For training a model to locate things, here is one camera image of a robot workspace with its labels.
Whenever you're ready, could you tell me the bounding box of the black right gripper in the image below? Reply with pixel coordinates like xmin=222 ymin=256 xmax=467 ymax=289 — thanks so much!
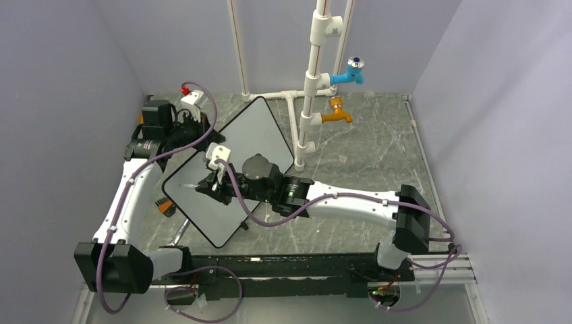
xmin=196 ymin=163 xmax=274 ymax=207

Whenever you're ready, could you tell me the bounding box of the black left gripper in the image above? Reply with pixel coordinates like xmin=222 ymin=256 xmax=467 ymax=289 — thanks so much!
xmin=167 ymin=110 xmax=225 ymax=152

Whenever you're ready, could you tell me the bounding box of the black framed whiteboard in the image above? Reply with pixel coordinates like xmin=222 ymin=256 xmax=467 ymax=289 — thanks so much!
xmin=161 ymin=96 xmax=295 ymax=250

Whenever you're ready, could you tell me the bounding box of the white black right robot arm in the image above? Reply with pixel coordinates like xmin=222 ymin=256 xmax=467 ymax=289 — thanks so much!
xmin=195 ymin=154 xmax=432 ymax=280

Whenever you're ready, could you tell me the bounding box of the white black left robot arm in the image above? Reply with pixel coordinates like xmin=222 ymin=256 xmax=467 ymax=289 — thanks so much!
xmin=74 ymin=96 xmax=225 ymax=294

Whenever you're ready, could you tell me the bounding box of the orange black whiteboard eraser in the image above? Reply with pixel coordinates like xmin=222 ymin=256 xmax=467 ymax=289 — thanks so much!
xmin=155 ymin=196 xmax=177 ymax=217

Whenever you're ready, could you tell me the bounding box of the orange plastic faucet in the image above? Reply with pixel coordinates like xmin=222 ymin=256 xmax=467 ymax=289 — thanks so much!
xmin=321 ymin=96 xmax=353 ymax=124

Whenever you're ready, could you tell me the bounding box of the blue plastic faucet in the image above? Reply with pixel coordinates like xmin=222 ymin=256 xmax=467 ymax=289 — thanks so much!
xmin=330 ymin=56 xmax=364 ymax=86

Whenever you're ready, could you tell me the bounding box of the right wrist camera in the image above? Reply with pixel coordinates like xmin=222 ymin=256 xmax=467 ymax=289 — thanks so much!
xmin=204 ymin=142 xmax=231 ymax=172

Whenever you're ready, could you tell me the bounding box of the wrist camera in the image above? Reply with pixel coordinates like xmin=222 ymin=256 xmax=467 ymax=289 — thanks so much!
xmin=180 ymin=86 xmax=208 ymax=121
xmin=204 ymin=142 xmax=231 ymax=172

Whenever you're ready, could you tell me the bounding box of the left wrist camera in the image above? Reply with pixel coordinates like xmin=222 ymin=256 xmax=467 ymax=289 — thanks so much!
xmin=180 ymin=86 xmax=208 ymax=121

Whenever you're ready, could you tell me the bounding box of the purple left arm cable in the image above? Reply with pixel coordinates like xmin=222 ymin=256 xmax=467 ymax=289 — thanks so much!
xmin=96 ymin=80 xmax=219 ymax=315

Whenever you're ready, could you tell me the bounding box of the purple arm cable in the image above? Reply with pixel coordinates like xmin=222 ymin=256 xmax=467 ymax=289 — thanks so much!
xmin=214 ymin=159 xmax=463 ymax=314
xmin=96 ymin=80 xmax=219 ymax=315

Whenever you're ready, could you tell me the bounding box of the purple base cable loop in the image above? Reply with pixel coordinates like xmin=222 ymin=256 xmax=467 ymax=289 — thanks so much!
xmin=163 ymin=266 xmax=244 ymax=324

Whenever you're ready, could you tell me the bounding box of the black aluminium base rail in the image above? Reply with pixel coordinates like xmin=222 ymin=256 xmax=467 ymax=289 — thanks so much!
xmin=80 ymin=252 xmax=477 ymax=300

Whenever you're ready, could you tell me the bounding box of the white pvc pipe frame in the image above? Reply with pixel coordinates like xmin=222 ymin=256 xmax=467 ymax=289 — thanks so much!
xmin=227 ymin=1 xmax=355 ymax=171

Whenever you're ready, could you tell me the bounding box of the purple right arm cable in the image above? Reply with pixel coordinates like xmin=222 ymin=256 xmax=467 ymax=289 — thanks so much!
xmin=214 ymin=159 xmax=463 ymax=314

